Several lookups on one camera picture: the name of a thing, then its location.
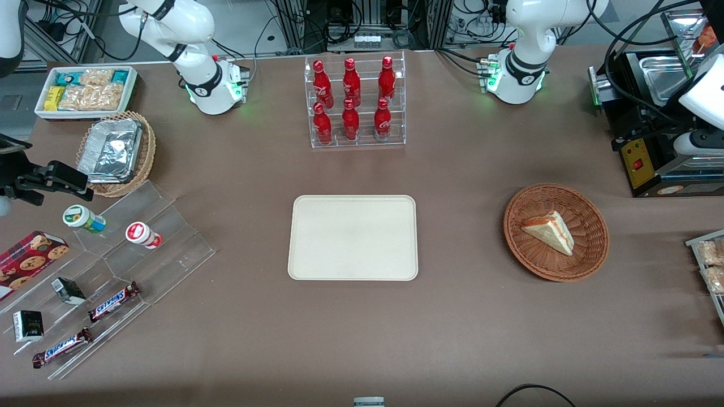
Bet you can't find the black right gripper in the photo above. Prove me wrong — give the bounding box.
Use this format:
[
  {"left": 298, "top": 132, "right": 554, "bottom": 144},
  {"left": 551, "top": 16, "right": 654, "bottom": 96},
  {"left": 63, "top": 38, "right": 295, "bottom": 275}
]
[{"left": 0, "top": 135, "right": 94, "bottom": 207}]

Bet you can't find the triangle sandwich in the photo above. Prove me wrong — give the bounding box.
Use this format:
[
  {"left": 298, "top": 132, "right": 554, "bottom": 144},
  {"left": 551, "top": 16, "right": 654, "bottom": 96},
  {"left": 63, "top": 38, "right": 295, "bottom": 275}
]
[{"left": 520, "top": 211, "right": 575, "bottom": 257}]

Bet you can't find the light wicker basket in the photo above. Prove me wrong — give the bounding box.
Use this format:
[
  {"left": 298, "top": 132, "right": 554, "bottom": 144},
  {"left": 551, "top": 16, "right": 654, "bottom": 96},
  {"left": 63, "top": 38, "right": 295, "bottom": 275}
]
[{"left": 76, "top": 111, "right": 157, "bottom": 198}]

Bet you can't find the beige plastic tray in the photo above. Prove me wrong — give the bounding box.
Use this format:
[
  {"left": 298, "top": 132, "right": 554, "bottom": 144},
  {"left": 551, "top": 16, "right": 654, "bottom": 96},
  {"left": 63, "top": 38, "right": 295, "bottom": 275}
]
[{"left": 287, "top": 195, "right": 419, "bottom": 282}]

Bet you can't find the round brown wicker basket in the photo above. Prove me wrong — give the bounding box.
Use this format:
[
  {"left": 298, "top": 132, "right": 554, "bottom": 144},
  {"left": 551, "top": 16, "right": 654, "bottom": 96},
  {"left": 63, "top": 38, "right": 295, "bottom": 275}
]
[{"left": 503, "top": 183, "right": 610, "bottom": 283}]

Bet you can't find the grey metal tray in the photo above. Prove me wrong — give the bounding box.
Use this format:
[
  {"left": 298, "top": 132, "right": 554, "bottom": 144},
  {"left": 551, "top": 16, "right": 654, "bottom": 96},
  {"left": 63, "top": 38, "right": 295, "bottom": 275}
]
[{"left": 685, "top": 228, "right": 724, "bottom": 328}]

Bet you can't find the green label yogurt cup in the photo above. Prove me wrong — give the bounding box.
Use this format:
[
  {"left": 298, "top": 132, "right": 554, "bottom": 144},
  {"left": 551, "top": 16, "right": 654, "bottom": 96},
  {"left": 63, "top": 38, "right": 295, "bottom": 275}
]
[{"left": 62, "top": 205, "right": 107, "bottom": 235}]

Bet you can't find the aluminium foil container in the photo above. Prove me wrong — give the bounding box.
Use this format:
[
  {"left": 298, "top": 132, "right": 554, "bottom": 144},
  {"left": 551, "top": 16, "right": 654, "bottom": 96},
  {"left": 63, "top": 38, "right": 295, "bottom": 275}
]
[{"left": 77, "top": 118, "right": 144, "bottom": 185}]

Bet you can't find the red cookie box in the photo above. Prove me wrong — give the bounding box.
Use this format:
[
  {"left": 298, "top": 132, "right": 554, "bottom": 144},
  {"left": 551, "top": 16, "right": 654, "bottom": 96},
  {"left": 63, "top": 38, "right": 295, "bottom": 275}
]
[{"left": 0, "top": 231, "right": 71, "bottom": 301}]

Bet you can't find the white snack bin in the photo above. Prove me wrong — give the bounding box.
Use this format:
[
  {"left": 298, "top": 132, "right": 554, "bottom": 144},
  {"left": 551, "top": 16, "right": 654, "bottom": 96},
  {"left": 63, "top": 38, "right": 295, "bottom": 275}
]
[{"left": 34, "top": 66, "right": 140, "bottom": 122}]

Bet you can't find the clear cracker pack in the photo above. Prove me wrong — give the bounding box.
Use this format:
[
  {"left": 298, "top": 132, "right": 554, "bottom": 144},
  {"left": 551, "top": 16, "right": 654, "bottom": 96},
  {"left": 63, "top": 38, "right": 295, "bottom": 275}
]
[
  {"left": 59, "top": 84, "right": 124, "bottom": 111},
  {"left": 79, "top": 69, "right": 115, "bottom": 89}
]

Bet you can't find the small black box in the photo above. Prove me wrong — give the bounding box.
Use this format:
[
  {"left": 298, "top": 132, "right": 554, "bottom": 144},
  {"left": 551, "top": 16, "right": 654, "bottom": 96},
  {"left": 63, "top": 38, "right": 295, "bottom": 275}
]
[
  {"left": 12, "top": 310, "right": 45, "bottom": 344},
  {"left": 51, "top": 277, "right": 87, "bottom": 306}
]

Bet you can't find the red label yogurt cup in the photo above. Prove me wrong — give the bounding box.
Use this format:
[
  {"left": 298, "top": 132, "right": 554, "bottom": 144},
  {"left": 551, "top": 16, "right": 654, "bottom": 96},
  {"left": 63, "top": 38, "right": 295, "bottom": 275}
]
[{"left": 125, "top": 222, "right": 163, "bottom": 250}]

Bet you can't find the brown Snickers bar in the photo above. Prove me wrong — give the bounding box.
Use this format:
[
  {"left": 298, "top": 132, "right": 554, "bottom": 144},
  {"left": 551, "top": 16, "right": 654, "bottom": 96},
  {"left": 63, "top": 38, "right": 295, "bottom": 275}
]
[
  {"left": 88, "top": 281, "right": 142, "bottom": 323},
  {"left": 32, "top": 327, "right": 93, "bottom": 370}
]

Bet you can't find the clear acrylic stepped display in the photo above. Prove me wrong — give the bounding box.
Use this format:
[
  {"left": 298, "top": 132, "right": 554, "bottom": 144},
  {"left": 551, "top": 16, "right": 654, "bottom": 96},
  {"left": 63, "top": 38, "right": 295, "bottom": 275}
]
[{"left": 0, "top": 180, "right": 216, "bottom": 380}]

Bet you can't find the red cola bottle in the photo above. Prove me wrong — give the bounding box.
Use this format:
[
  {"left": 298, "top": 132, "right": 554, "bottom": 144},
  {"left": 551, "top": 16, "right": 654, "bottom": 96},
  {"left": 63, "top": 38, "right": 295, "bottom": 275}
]
[
  {"left": 343, "top": 58, "right": 362, "bottom": 108},
  {"left": 341, "top": 99, "right": 361, "bottom": 141},
  {"left": 313, "top": 60, "right": 333, "bottom": 109},
  {"left": 313, "top": 102, "right": 333, "bottom": 145},
  {"left": 378, "top": 55, "right": 397, "bottom": 105},
  {"left": 373, "top": 98, "right": 393, "bottom": 141}
]

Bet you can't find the clear acrylic bottle rack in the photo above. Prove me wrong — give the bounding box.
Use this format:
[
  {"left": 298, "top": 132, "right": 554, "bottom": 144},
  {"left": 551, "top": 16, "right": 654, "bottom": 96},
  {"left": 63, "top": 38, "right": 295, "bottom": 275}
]
[{"left": 304, "top": 50, "right": 407, "bottom": 149}]

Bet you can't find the black machine with yellow panel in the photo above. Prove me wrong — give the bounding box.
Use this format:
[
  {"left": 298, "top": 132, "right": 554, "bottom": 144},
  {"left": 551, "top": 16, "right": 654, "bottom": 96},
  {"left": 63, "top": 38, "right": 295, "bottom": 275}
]
[{"left": 588, "top": 10, "right": 724, "bottom": 198}]

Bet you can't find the steel pan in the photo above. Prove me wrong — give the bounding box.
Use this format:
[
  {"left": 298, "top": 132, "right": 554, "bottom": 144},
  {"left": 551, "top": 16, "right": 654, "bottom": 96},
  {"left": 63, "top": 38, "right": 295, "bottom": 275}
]
[{"left": 638, "top": 53, "right": 695, "bottom": 107}]

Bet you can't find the clear snack pack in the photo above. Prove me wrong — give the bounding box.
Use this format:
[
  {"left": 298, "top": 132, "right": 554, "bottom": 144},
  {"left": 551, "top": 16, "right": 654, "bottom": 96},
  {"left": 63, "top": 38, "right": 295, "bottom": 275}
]
[
  {"left": 696, "top": 240, "right": 724, "bottom": 267},
  {"left": 701, "top": 266, "right": 724, "bottom": 295}
]

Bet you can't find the black cable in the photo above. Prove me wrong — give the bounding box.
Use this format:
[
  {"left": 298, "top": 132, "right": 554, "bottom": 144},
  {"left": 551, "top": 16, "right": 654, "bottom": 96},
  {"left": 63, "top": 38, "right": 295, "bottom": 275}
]
[{"left": 494, "top": 384, "right": 579, "bottom": 407}]

